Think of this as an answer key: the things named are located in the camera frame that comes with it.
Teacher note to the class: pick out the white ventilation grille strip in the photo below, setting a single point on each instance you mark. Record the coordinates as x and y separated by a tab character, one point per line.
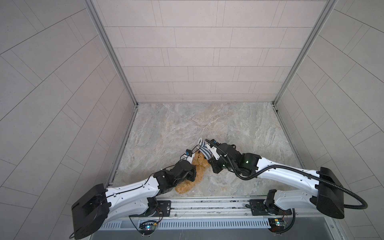
194	224

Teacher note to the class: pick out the aluminium right corner post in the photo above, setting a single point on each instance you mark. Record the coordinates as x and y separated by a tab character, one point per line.
323	17

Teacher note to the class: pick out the blue white striped knit sweater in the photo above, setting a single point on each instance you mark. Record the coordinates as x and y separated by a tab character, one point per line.
205	149

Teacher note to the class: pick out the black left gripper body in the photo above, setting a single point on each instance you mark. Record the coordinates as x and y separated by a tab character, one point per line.
191	169

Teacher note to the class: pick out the green circuit board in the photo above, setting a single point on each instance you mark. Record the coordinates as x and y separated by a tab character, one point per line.
148	227
277	225

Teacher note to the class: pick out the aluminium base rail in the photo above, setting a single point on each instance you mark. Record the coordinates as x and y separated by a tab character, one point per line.
228	207

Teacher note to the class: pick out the left green circuit board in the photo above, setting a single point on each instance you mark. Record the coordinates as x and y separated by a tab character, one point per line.
148	227

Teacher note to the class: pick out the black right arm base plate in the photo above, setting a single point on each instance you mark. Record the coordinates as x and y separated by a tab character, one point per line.
265	208

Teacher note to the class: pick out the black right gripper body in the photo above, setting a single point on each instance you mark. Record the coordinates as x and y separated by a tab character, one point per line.
214	163

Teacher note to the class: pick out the right green circuit board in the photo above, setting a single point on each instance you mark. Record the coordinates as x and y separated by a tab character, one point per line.
277	225

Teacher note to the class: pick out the aluminium left corner post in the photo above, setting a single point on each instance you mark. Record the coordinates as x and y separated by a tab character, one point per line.
90	6

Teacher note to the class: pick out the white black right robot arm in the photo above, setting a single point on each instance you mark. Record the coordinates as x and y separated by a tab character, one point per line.
314	190

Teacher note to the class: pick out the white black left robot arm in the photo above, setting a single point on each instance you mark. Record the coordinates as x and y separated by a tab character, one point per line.
100	205

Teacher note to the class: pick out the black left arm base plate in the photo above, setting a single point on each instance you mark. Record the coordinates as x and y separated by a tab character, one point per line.
157	208

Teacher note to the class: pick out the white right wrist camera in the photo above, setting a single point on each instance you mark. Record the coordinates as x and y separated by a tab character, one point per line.
214	152

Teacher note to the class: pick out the aluminium corner post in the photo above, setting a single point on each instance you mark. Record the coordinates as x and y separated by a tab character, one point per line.
323	17
90	6

